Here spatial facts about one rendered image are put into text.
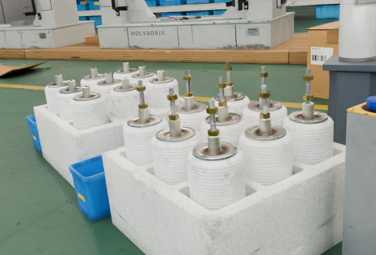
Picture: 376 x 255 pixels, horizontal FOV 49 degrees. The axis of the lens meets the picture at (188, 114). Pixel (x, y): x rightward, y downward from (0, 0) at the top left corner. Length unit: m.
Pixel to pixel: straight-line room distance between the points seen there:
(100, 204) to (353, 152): 0.59
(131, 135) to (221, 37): 2.09
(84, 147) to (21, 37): 3.11
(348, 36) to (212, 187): 0.60
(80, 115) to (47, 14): 2.86
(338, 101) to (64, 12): 3.16
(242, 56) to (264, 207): 2.11
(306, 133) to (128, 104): 0.54
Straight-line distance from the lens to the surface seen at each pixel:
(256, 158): 0.74
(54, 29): 3.87
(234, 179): 0.68
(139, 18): 3.41
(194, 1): 5.97
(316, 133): 0.81
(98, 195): 1.01
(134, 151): 0.86
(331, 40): 1.83
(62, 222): 1.07
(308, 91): 0.83
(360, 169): 0.71
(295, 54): 2.65
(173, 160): 0.75
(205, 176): 0.66
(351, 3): 1.11
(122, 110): 1.17
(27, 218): 1.13
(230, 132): 0.81
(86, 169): 1.08
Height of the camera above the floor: 0.52
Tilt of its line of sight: 17 degrees down
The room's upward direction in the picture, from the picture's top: 5 degrees counter-clockwise
